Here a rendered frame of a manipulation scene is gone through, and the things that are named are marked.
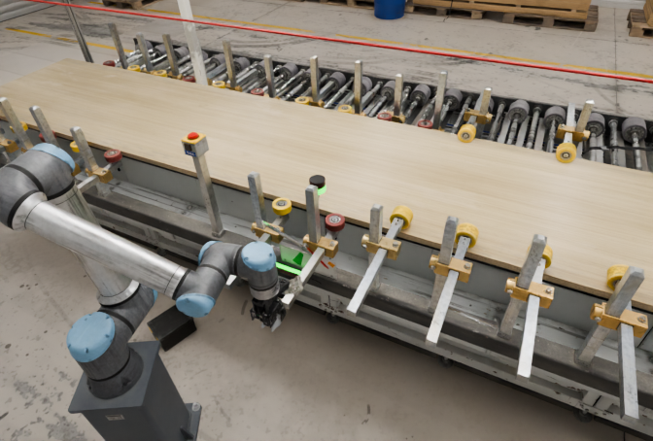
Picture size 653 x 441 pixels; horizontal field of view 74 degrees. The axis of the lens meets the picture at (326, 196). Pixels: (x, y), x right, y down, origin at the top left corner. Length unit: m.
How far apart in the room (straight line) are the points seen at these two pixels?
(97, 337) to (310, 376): 1.12
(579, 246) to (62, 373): 2.50
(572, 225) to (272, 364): 1.55
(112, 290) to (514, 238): 1.46
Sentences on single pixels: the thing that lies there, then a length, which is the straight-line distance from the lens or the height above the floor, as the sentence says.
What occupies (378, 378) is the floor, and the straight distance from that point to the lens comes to 2.35.
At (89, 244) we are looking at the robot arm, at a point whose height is 1.30.
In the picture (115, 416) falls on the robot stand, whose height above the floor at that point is 0.52.
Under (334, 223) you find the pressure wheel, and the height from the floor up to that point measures 0.91.
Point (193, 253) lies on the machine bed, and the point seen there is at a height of 0.17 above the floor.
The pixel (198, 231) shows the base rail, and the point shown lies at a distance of 2.10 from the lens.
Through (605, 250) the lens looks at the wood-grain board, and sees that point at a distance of 1.87.
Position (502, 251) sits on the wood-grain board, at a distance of 1.71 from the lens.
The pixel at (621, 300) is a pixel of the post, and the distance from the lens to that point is 1.51.
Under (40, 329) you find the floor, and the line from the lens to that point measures 3.04.
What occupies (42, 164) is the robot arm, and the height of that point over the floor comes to 1.43.
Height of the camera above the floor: 2.07
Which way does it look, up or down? 39 degrees down
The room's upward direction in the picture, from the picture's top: 3 degrees counter-clockwise
